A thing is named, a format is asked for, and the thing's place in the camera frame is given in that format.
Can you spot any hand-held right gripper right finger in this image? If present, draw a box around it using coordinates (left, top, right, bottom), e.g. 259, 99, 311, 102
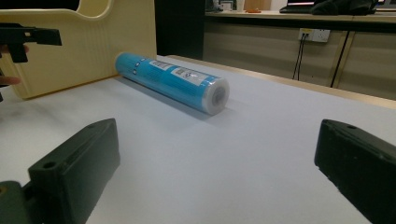
314, 119, 396, 224

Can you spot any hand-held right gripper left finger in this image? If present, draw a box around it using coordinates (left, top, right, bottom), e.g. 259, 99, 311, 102
27, 118, 121, 224

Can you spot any cream plastic basket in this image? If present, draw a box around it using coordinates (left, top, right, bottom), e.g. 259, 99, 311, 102
0, 0, 158, 101

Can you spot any blue plastic-wrapped filter cartridge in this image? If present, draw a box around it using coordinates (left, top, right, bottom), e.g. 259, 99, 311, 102
114, 51, 231, 117

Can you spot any dark cabinet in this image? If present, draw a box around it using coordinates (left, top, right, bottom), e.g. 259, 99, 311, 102
154, 0, 206, 61

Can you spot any long wooden desk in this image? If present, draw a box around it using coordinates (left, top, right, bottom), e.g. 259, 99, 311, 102
204, 10, 396, 101

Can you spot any black bag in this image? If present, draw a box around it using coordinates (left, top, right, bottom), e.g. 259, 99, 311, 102
310, 0, 379, 17

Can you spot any open laptop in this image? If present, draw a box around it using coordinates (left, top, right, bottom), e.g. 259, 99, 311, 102
278, 0, 319, 14

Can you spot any thick black cable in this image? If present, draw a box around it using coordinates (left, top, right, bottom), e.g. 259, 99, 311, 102
330, 31, 351, 89

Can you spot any thin black cable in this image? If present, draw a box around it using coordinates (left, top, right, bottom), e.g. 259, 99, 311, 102
291, 33, 309, 81

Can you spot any white wall socket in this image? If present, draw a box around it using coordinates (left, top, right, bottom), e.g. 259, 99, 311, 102
297, 28, 332, 43

